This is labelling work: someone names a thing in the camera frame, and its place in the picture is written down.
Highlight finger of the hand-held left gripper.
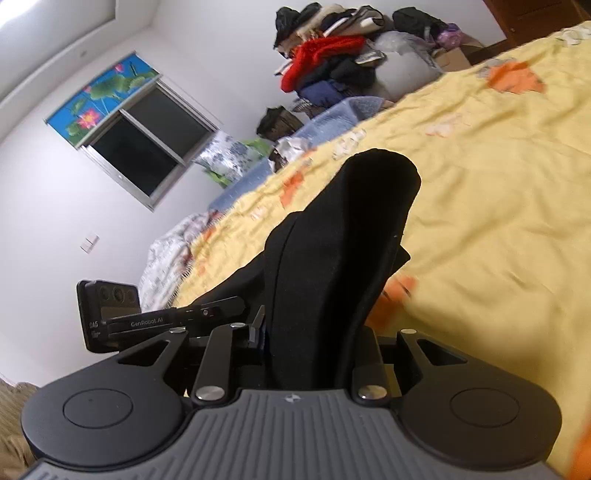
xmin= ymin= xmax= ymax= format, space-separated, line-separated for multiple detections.
xmin=175 ymin=296 xmax=246 ymax=326

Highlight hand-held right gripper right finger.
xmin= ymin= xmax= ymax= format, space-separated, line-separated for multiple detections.
xmin=352 ymin=325 xmax=465 ymax=407

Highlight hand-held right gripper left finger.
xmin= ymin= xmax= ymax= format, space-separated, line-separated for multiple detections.
xmin=117 ymin=307 xmax=267 ymax=408

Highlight black pants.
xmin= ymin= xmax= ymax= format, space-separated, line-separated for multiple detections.
xmin=182 ymin=148 xmax=422 ymax=393

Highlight white floral quilt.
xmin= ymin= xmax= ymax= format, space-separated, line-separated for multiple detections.
xmin=139 ymin=210 xmax=223 ymax=312

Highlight beige cloth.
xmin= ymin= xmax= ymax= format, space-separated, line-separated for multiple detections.
xmin=0 ymin=381 xmax=41 ymax=480

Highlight blue floral pillow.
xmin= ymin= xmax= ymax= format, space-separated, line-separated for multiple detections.
xmin=191 ymin=130 xmax=253 ymax=184

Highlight dark woven basket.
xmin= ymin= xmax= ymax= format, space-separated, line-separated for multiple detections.
xmin=256 ymin=105 xmax=306 ymax=142

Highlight yellow flower print blanket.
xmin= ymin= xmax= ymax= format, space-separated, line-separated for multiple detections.
xmin=178 ymin=31 xmax=591 ymax=480

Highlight lotus print roller blind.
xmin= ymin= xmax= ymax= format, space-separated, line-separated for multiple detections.
xmin=45 ymin=52 xmax=163 ymax=148

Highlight blue folded blanket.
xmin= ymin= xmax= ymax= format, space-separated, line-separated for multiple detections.
xmin=209 ymin=96 xmax=394 ymax=214

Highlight red knitted garment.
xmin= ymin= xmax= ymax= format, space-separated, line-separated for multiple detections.
xmin=281 ymin=36 xmax=368 ymax=92

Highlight grey fabric bag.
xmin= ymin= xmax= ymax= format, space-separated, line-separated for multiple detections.
xmin=372 ymin=31 xmax=445 ymax=103

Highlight pile of mixed clothes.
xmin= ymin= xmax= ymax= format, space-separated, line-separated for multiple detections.
xmin=272 ymin=2 xmax=399 ymax=112

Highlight cardboard box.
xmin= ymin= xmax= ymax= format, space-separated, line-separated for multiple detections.
xmin=434 ymin=39 xmax=486 ymax=73

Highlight purple cloth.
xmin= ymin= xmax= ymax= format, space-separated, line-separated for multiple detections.
xmin=436 ymin=25 xmax=465 ymax=49

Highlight black backpack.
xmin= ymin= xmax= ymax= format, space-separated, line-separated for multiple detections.
xmin=392 ymin=6 xmax=450 ymax=41

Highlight brown wooden door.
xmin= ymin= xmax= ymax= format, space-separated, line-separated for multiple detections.
xmin=496 ymin=0 xmax=591 ymax=48

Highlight window with metal frame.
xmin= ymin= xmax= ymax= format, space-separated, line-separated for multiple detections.
xmin=81 ymin=78 xmax=221 ymax=212

